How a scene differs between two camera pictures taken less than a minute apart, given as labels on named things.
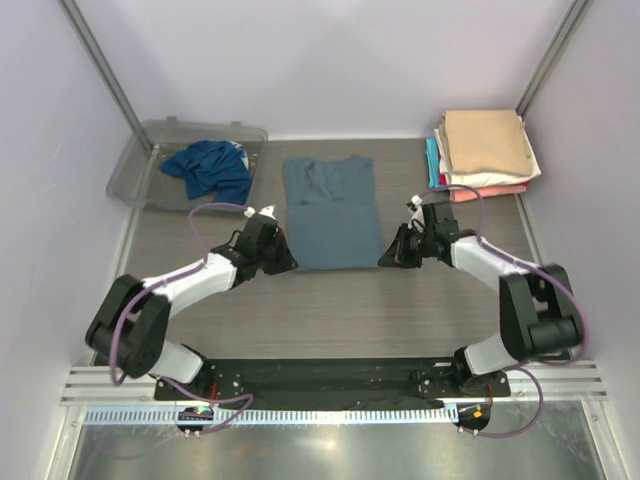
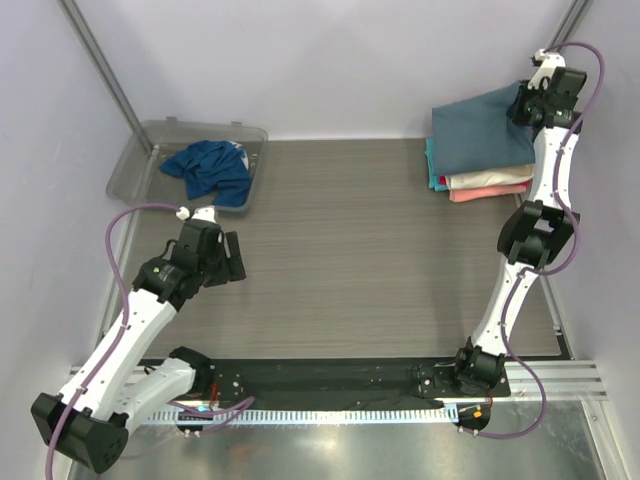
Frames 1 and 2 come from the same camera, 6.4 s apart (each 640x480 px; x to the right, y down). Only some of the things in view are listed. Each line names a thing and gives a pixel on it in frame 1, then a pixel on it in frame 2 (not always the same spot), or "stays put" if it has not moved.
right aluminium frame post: x=552 y=54 stays put
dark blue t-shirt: x=213 y=166 stays put
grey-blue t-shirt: x=332 y=215 to x=477 y=132
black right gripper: x=397 y=254 to x=525 y=90
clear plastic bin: x=137 y=178 stays put
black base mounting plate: x=330 y=380 stays put
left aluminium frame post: x=71 y=7 stays put
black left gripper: x=287 y=261 to x=232 y=268
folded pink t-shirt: x=457 y=195 stays put
